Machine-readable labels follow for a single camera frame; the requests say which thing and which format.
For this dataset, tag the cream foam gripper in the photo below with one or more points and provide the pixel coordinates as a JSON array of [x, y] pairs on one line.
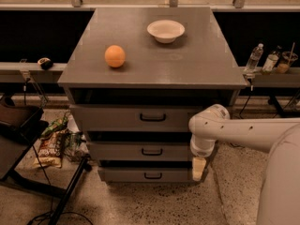
[[200, 149]]

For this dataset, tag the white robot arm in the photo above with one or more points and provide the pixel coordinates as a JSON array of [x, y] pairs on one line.
[[279, 137]]

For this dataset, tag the grey drawer cabinet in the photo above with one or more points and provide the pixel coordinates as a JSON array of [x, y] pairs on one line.
[[196, 70]]

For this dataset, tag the grey top drawer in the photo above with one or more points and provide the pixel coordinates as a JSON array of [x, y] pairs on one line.
[[132, 118]]

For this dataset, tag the black stand leg right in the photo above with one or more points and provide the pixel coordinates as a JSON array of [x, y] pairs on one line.
[[279, 110]]

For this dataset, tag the clear water bottle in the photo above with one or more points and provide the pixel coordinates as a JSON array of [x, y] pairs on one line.
[[254, 59]]

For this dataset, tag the small glass bottle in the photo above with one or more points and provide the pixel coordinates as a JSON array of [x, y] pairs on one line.
[[271, 60]]

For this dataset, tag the white bowl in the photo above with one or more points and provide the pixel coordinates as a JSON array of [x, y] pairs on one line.
[[165, 31]]

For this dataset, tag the orange ball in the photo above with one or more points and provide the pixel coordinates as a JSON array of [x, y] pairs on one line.
[[115, 56]]

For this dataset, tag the plastic cup with straw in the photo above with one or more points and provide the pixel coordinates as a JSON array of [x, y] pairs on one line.
[[286, 60]]

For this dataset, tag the green snack bag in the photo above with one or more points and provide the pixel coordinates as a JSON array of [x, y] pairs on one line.
[[56, 125]]

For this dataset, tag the brown snack bag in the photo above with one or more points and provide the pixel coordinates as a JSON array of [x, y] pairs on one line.
[[50, 152]]

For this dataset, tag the black cart stand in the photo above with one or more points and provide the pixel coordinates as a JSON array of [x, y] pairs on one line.
[[20, 127]]

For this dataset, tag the black yellow tape measure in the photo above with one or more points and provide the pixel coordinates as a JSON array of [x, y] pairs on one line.
[[45, 63]]

